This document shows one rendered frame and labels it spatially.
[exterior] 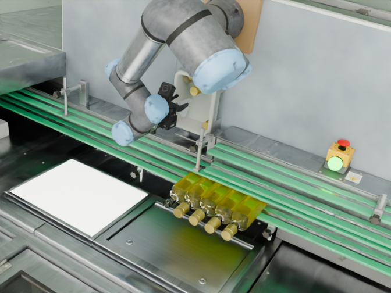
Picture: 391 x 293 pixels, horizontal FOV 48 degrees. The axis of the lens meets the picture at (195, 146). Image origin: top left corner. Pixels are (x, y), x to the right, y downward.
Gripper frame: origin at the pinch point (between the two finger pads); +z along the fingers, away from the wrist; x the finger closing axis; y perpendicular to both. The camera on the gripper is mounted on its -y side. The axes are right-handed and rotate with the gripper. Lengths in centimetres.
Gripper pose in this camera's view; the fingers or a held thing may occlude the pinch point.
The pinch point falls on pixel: (183, 96)
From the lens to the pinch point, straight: 158.8
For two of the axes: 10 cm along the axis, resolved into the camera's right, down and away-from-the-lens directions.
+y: -1.3, 8.6, 4.9
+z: 5.2, -3.6, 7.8
